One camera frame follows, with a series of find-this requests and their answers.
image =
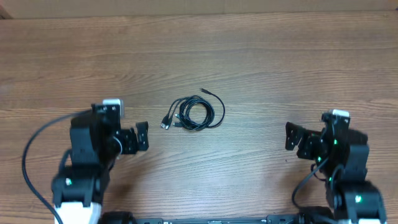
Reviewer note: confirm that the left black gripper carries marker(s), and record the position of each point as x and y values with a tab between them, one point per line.
131	145

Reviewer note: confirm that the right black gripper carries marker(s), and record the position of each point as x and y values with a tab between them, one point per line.
307	139

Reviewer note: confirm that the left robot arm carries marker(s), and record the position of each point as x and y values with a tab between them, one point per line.
97	140

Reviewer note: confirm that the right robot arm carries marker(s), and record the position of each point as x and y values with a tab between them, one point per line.
340	154

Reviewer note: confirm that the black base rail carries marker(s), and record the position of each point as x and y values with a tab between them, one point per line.
214	221

